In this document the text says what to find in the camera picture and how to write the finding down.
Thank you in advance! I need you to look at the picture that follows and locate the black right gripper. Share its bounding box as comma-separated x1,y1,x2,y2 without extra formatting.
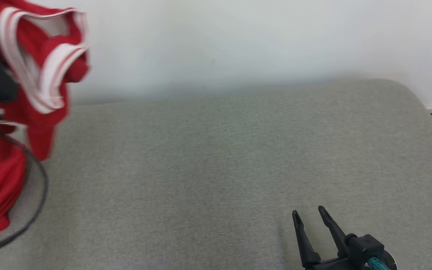
292,205,399,270

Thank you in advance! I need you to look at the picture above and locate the red basketball jersey white trim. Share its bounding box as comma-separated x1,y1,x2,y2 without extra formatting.
0,0,91,235

